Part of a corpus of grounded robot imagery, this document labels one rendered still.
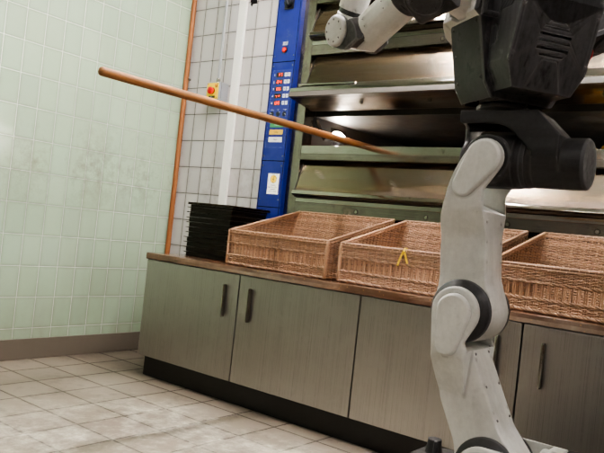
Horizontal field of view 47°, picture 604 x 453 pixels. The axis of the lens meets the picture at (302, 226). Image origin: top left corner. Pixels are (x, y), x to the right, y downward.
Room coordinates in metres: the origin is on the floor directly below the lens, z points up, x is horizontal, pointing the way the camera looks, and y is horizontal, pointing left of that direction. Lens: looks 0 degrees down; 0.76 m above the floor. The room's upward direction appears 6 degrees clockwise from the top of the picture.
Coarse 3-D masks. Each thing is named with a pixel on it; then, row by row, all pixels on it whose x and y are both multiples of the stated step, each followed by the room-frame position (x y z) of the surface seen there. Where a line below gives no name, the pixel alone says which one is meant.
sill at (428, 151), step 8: (304, 152) 3.42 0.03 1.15; (312, 152) 3.39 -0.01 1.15; (320, 152) 3.36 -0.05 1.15; (328, 152) 3.33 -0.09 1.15; (336, 152) 3.30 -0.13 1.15; (344, 152) 3.27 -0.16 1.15; (352, 152) 3.24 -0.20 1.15; (360, 152) 3.21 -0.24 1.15; (368, 152) 3.19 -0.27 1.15; (376, 152) 3.16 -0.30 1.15; (384, 152) 3.13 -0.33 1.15; (392, 152) 3.11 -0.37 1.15; (400, 152) 3.08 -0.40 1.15; (408, 152) 3.06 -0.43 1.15; (416, 152) 3.03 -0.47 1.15; (424, 152) 3.01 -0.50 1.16; (432, 152) 2.98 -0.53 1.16; (440, 152) 2.96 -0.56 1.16; (448, 152) 2.94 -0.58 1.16; (456, 152) 2.91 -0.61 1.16; (600, 152) 2.56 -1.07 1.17
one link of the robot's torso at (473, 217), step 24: (480, 144) 1.53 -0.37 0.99; (456, 168) 1.57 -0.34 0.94; (480, 168) 1.53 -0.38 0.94; (456, 192) 1.56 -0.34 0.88; (480, 192) 1.54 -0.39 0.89; (504, 192) 1.65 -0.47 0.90; (456, 216) 1.57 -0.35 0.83; (480, 216) 1.54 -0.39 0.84; (504, 216) 1.65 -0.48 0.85; (456, 240) 1.59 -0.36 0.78; (480, 240) 1.56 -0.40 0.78; (456, 264) 1.59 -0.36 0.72; (480, 264) 1.56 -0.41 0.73; (480, 288) 1.54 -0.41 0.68; (480, 312) 1.52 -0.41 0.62; (504, 312) 1.59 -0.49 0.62; (480, 336) 1.54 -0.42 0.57
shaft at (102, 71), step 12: (108, 72) 2.14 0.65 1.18; (120, 72) 2.18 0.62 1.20; (144, 84) 2.25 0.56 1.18; (156, 84) 2.29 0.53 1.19; (180, 96) 2.38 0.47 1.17; (192, 96) 2.42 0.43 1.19; (204, 96) 2.47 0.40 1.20; (228, 108) 2.56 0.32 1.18; (240, 108) 2.61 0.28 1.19; (264, 120) 2.74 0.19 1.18; (276, 120) 2.78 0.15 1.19; (288, 120) 2.84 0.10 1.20; (312, 132) 2.97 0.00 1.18; (324, 132) 3.04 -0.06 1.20; (348, 144) 3.20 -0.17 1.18; (360, 144) 3.26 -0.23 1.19
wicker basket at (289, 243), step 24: (288, 216) 3.30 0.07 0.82; (312, 216) 3.32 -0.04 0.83; (336, 216) 3.22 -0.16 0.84; (360, 216) 3.14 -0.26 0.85; (240, 240) 2.97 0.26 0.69; (264, 240) 2.89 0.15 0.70; (288, 240) 2.80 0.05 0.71; (312, 240) 2.72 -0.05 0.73; (336, 240) 2.71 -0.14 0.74; (240, 264) 2.95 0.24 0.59; (264, 264) 2.87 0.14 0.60; (288, 264) 2.80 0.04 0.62; (312, 264) 2.72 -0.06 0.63; (336, 264) 2.73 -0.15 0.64
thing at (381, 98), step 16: (592, 80) 2.45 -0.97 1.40; (304, 96) 3.26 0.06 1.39; (320, 96) 3.21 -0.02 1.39; (336, 96) 3.16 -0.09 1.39; (352, 96) 3.11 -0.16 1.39; (368, 96) 3.07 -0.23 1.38; (384, 96) 3.03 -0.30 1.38; (400, 96) 2.99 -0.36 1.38; (416, 96) 2.95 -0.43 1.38; (432, 96) 2.91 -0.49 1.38; (448, 96) 2.87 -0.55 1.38; (576, 96) 2.59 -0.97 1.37; (592, 96) 2.56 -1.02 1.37
